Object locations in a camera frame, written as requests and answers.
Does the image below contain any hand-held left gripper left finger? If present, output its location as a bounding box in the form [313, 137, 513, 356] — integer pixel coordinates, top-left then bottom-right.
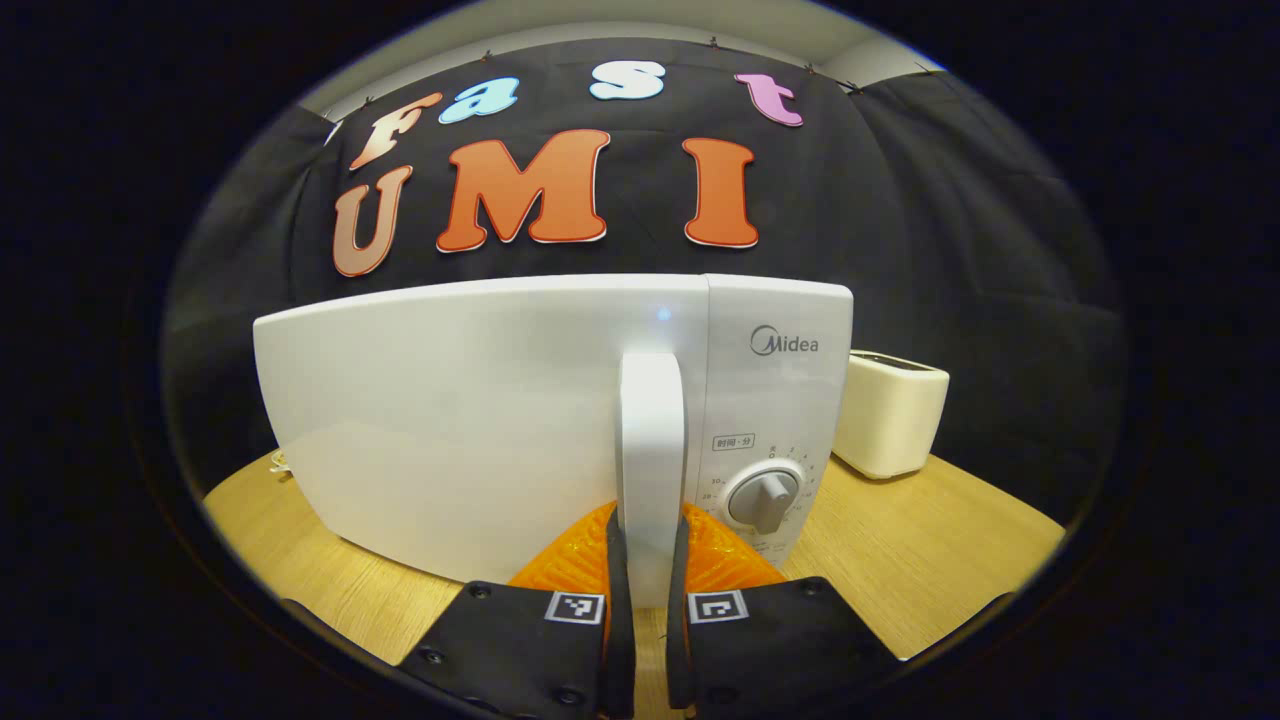
[400, 500, 636, 720]

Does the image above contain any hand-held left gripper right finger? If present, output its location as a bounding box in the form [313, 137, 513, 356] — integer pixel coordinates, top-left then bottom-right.
[665, 500, 901, 720]

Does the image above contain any white microwave oven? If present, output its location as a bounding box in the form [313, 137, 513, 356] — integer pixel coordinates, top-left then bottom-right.
[253, 275, 855, 611]

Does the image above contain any cream white toaster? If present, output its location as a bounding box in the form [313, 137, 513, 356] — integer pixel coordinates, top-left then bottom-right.
[831, 349, 951, 481]

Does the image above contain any black backdrop cloth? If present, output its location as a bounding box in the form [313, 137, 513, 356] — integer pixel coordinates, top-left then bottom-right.
[160, 38, 1131, 521]

